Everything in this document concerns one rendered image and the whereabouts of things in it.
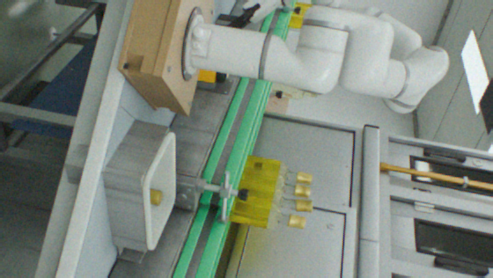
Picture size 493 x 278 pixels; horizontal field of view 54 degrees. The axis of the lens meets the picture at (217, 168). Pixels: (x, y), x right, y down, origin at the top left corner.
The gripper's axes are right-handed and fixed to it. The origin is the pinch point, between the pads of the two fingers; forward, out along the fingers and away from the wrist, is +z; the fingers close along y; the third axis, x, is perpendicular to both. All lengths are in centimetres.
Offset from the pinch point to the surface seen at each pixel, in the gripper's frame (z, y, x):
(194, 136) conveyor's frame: 23.0, 17.1, 19.5
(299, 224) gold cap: 13, 17, 54
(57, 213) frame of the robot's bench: 44, 58, 17
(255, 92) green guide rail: 6.0, -8.5, 18.5
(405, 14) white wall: -157, -586, 33
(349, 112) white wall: -24, -591, 104
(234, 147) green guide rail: 16.1, 15.3, 27.8
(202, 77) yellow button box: 15.7, -0.5, 6.0
